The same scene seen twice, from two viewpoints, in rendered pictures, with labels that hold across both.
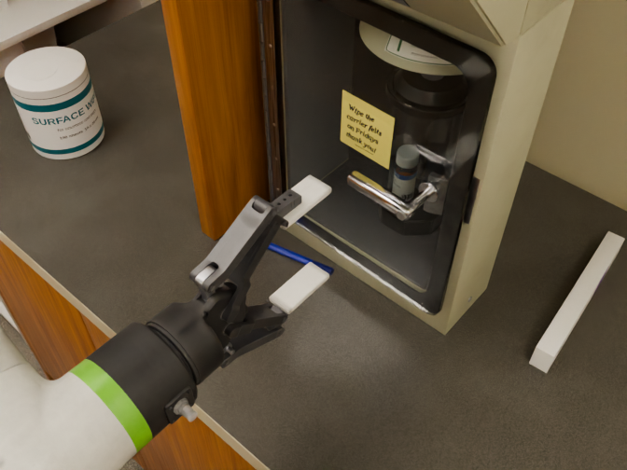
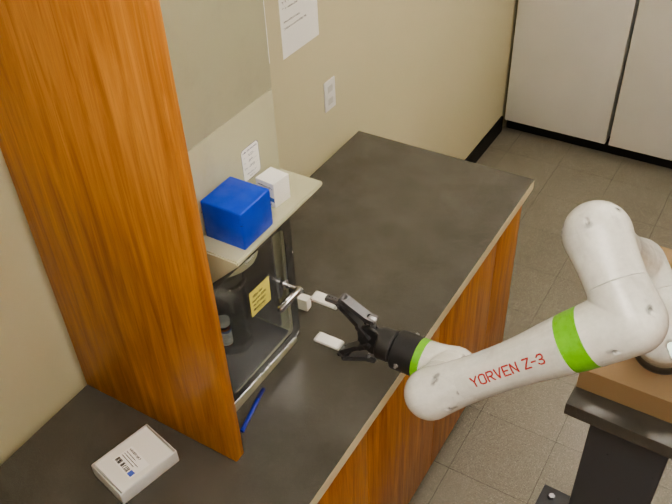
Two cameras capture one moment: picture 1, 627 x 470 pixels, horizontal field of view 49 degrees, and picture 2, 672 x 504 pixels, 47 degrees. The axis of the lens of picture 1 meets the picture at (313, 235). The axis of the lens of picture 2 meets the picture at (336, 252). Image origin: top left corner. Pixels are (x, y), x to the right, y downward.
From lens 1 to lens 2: 164 cm
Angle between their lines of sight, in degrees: 67
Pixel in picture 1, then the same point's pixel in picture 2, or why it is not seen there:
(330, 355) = (318, 382)
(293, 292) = (333, 341)
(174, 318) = (387, 334)
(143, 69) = not seen: outside the picture
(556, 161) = not seen: hidden behind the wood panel
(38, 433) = (449, 349)
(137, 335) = (400, 339)
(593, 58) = not seen: hidden behind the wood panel
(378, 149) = (266, 297)
